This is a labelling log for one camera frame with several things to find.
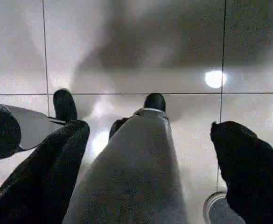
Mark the round grey floor object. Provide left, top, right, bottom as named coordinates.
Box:
left=203, top=190, right=245, bottom=224

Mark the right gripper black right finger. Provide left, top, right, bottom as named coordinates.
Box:
left=210, top=120, right=273, bottom=224

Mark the dark robot foot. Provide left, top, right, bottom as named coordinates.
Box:
left=53, top=88, right=78, bottom=124
left=143, top=93, right=167, bottom=113

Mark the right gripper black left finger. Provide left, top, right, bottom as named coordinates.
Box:
left=0, top=119, right=91, bottom=224

